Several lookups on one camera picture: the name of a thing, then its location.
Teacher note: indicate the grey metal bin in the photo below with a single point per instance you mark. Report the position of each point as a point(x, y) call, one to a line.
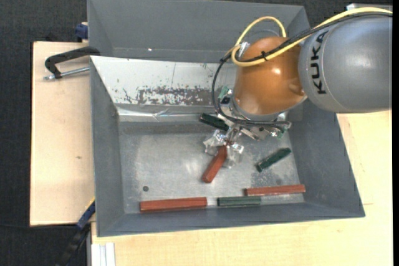
point(162, 165)

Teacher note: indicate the dark green flat block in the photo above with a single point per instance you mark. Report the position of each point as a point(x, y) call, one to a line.
point(215, 121)
point(239, 201)
point(273, 159)

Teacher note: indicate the black cylinder on white bracket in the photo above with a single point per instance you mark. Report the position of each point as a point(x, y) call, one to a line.
point(225, 100)

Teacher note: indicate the pale wood flat board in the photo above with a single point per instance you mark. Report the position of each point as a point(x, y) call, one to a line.
point(60, 140)

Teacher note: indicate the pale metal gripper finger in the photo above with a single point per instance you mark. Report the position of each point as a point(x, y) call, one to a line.
point(236, 154)
point(212, 143)

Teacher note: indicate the red-brown block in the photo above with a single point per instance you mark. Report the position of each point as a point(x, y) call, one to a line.
point(214, 166)
point(173, 204)
point(275, 190)

